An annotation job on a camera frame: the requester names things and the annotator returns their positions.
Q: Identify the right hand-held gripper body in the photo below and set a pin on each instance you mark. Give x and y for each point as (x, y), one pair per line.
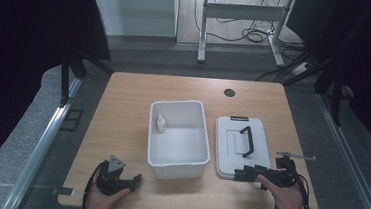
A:
(278, 175)

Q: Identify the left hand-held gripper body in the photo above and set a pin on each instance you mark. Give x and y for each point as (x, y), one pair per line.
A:
(110, 180)

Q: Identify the person's left hand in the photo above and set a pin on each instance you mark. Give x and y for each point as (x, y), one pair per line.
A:
(100, 203)

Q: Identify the person's right hand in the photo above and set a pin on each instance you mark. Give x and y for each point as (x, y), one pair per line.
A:
(287, 206)

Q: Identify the white plastic storage box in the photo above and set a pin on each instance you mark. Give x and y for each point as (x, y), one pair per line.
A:
(180, 144)

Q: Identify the small white bottle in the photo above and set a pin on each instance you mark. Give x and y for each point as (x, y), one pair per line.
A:
(161, 124)

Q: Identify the black round table grommet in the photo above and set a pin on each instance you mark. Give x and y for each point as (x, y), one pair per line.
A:
(229, 92)

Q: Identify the black metal stand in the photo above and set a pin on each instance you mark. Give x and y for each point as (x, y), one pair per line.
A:
(65, 78)
(336, 93)

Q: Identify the white power strip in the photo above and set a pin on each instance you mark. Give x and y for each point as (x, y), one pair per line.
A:
(300, 68)

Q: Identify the white cabinet panel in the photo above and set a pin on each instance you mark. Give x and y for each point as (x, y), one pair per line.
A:
(134, 11)

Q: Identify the black rectangular floor frame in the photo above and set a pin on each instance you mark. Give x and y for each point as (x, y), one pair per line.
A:
(71, 120)

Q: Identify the aluminium rail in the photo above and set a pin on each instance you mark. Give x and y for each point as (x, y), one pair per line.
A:
(350, 157)
(41, 150)

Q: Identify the white metal desk frame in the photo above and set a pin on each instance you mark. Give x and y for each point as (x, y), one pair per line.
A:
(241, 12)

